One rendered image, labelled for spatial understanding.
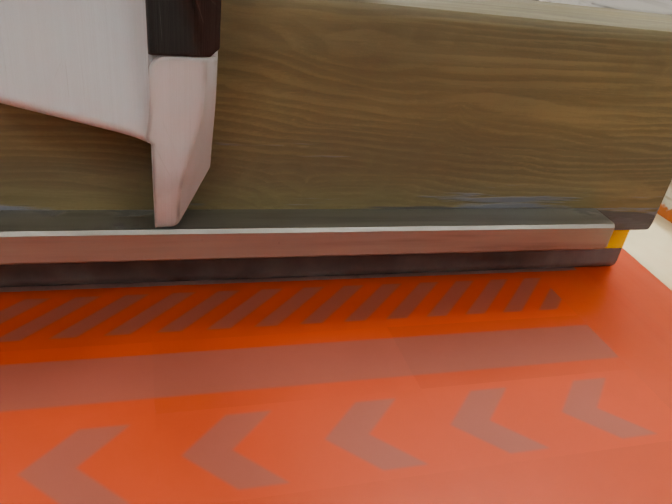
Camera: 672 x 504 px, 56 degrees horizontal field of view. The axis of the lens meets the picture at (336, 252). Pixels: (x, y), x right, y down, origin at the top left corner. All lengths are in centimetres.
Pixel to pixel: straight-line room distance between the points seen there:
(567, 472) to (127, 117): 14
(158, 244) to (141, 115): 4
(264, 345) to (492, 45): 11
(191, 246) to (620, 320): 16
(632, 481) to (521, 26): 13
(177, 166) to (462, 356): 11
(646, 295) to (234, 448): 18
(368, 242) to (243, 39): 7
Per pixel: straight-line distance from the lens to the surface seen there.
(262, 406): 18
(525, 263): 26
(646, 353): 24
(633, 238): 33
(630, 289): 28
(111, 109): 16
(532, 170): 23
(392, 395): 19
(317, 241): 19
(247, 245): 19
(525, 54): 21
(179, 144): 16
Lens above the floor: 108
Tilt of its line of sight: 29 degrees down
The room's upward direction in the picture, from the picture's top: 8 degrees clockwise
